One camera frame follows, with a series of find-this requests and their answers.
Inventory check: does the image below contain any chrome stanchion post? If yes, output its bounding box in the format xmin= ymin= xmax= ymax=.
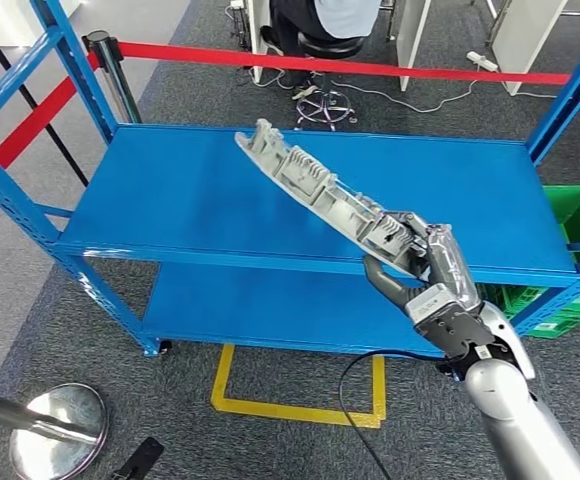
xmin=82 ymin=29 xmax=144 ymax=127

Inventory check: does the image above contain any long red barrier belt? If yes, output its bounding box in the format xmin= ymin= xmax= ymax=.
xmin=118 ymin=40 xmax=580 ymax=89

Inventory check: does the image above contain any white power strip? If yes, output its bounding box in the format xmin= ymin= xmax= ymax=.
xmin=466 ymin=50 xmax=500 ymax=73

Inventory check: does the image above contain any blue metal shelf rack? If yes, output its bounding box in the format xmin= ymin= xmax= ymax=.
xmin=0 ymin=0 xmax=580 ymax=359

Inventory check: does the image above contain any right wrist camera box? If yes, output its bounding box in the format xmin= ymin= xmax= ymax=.
xmin=403 ymin=283 xmax=479 ymax=359

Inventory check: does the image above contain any white desk side panel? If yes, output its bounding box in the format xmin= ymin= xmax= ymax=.
xmin=247 ymin=0 xmax=271 ymax=84
xmin=489 ymin=0 xmax=571 ymax=97
xmin=397 ymin=0 xmax=432 ymax=93

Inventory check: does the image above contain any black stool with chrome base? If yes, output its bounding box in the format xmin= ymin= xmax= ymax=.
xmin=292 ymin=33 xmax=366 ymax=132

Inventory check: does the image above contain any grey plastic wheel hubcap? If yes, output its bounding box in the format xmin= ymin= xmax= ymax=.
xmin=233 ymin=117 xmax=433 ymax=280

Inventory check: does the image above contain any person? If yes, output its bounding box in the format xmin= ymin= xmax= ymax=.
xmin=260 ymin=0 xmax=384 ymax=101

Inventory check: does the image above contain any flat black plate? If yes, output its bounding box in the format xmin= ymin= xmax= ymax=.
xmin=111 ymin=437 xmax=165 ymax=480

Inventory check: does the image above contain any white floor cable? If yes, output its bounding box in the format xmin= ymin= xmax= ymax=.
xmin=329 ymin=79 xmax=479 ymax=115

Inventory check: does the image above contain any short red barrier belt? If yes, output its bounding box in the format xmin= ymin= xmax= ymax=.
xmin=0 ymin=52 xmax=101 ymax=210

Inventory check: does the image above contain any green plastic crate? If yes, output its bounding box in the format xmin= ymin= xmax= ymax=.
xmin=479 ymin=185 xmax=580 ymax=340

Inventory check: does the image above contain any black barrier belt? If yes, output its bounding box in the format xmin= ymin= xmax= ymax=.
xmin=0 ymin=5 xmax=90 ymax=188

